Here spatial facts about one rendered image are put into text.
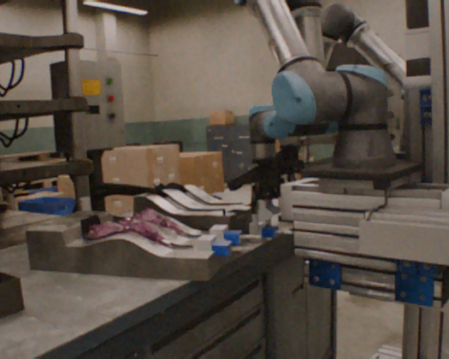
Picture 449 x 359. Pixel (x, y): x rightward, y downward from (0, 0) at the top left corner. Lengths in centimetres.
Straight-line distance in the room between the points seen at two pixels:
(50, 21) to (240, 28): 363
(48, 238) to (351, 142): 78
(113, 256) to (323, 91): 62
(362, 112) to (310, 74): 15
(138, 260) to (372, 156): 59
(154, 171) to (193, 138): 468
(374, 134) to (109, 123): 138
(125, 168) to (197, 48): 492
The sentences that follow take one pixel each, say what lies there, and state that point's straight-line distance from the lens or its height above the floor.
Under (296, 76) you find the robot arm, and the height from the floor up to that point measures 124.
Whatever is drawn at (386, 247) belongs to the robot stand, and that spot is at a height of 90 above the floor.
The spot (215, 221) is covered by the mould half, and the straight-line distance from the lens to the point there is 136.
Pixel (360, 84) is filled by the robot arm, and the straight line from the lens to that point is 107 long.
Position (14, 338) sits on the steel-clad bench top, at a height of 80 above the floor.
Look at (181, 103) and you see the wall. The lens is 1021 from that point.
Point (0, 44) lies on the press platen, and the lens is 184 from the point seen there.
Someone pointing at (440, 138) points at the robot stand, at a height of 109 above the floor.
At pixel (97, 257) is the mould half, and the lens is 118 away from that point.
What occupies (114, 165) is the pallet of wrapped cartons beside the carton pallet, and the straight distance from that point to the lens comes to 572.
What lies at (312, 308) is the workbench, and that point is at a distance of 198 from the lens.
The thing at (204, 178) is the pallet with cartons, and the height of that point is 42.
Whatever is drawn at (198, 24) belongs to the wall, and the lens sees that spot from 1004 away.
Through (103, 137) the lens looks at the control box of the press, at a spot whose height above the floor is 113.
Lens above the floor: 115
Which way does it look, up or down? 7 degrees down
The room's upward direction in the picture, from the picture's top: 3 degrees counter-clockwise
